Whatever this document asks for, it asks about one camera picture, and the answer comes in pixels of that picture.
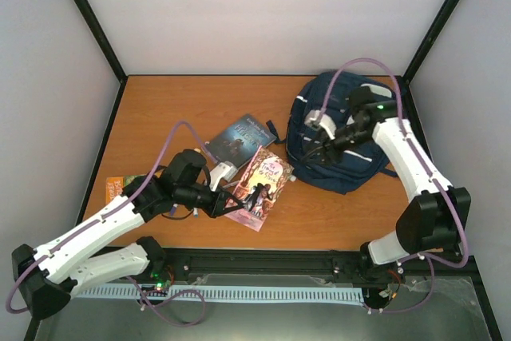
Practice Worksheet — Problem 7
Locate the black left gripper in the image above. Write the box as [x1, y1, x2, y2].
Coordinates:
[177, 183, 244, 219]

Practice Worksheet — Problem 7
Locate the navy blue student backpack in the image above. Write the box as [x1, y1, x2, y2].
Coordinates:
[275, 71, 398, 195]

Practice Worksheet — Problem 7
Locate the Taming of the Shrew book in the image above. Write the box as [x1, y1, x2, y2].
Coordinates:
[226, 147, 294, 232]

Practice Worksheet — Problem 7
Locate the dark blue Wuthering Heights book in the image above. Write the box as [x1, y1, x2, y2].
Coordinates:
[205, 113, 276, 169]

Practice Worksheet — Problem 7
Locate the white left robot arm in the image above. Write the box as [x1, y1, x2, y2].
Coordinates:
[11, 149, 236, 320]

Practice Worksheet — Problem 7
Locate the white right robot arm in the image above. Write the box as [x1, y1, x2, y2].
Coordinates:
[304, 85, 471, 268]

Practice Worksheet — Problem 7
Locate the orange green picture book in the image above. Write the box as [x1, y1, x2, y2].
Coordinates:
[105, 175, 146, 203]

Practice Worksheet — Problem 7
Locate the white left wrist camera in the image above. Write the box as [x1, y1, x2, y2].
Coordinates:
[209, 161, 238, 191]

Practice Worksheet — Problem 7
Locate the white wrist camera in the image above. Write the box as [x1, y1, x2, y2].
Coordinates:
[209, 161, 238, 191]
[304, 109, 337, 140]

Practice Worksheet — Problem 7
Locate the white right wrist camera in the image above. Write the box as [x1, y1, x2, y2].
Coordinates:
[304, 109, 337, 140]

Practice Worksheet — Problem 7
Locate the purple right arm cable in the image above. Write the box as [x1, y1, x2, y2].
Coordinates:
[322, 57, 470, 314]

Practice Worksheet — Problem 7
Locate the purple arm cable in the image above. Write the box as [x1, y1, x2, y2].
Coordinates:
[322, 57, 470, 314]
[6, 120, 224, 324]

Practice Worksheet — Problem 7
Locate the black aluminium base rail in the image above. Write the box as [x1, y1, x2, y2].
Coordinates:
[91, 248, 478, 282]

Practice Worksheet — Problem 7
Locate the light blue slotted cable duct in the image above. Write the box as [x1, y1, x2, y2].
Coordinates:
[78, 283, 364, 306]

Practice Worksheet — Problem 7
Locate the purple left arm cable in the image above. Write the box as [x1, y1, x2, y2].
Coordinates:
[6, 120, 224, 324]

